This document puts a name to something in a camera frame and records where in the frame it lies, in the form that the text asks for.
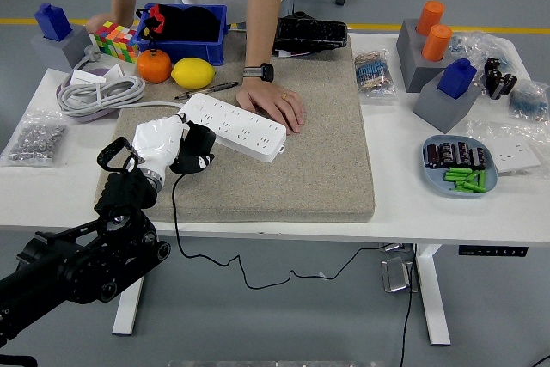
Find black cloth pouch red trim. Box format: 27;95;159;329
136;3;223;52

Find orange tangerine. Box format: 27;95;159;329
136;48;173;84

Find blue bottle-shaped block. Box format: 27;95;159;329
34;2;73;42
437;58;478;101

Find colourful puzzle cube block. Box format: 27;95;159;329
93;21;141;64

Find black plug with cord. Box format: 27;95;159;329
171;120;394;290

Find orange cylinder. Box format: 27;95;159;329
421;24;454;63
415;0;446;37

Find grey block holder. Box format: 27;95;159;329
412;70;483;135
29;24;94;72

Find black table control panel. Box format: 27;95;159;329
457;245;529;259

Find white box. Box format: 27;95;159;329
68;69;107;87

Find white power strip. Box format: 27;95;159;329
176;92;288;164

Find grey-brown mat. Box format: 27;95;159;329
94;34;376;224

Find white wall socket plate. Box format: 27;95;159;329
492;138;542;174

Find large clear bag blue parts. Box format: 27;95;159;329
446;31;521;80

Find white connector with wires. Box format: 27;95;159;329
274;48;315;58

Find clear plastic wrapper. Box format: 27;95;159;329
464;119;550;180

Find yellow lemon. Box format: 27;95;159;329
170;57;217;89

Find black keyboard in plastic wrap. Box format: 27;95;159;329
272;10;349;57

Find white card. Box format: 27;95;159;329
102;63;127;83

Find black wristwatch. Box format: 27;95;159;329
242;62;275;83

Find silver metal bracket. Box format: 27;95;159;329
380;256;419;295

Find person's right hand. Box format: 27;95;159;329
85;12;138;34

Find bag of metal nuts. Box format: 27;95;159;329
0;108;70;169

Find bag of striped resistors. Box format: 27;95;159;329
354;48;400;101

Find person's left hand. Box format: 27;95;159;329
235;78;307;135

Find blue-grey plate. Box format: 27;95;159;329
420;134;499;200

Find black cylindrical capacitor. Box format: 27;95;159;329
438;142;455;168
454;140;471;167
468;146;486;170
424;143;441;169

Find bag of black capacitors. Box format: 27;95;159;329
484;57;519;101

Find dark ballpoint pen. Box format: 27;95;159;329
174;80;241;101

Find grey block with two holes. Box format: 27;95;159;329
395;18;460;94

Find small bag blue resistors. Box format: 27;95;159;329
507;81;550;123

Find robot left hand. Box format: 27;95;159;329
130;113;217;181

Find blue plastic bin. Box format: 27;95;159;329
131;3;229;66

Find white table leg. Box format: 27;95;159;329
414;244;452;346
111;233;154;337

